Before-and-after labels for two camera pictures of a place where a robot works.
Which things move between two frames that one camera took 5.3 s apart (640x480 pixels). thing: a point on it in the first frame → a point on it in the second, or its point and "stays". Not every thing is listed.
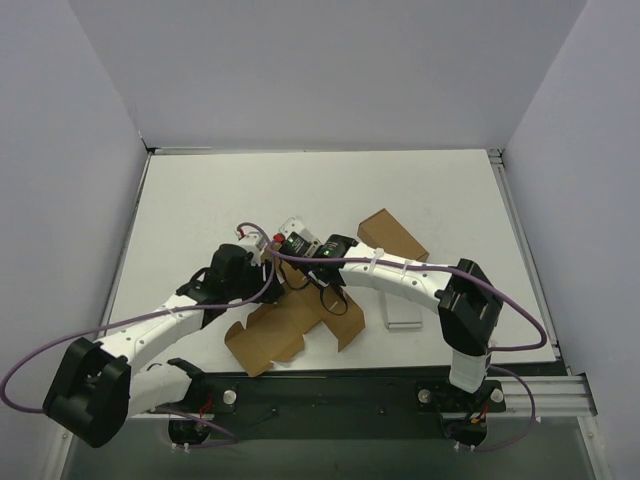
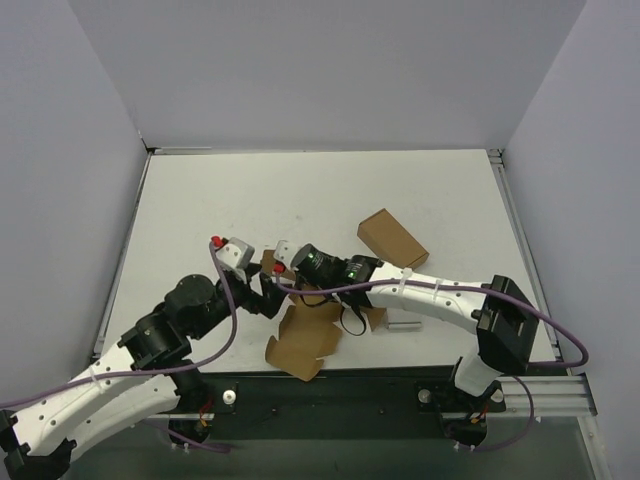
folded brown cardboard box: [382, 230] stays
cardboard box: [278, 330] → [308, 327]
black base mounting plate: [336, 407] stays
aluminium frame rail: [569, 395] stays
